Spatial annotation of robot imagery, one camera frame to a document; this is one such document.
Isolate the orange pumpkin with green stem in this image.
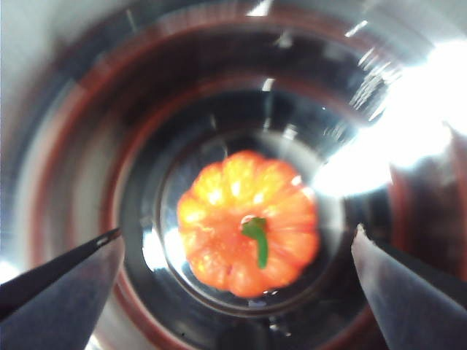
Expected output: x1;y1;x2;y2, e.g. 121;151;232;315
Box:
177;149;322;298

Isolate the pale green electric steamer pot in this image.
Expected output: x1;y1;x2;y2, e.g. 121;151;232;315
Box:
0;0;467;350

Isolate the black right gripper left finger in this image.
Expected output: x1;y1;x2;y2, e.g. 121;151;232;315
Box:
0;227;123;350

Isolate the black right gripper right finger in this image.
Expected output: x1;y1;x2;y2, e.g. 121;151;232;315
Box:
350;223;467;350

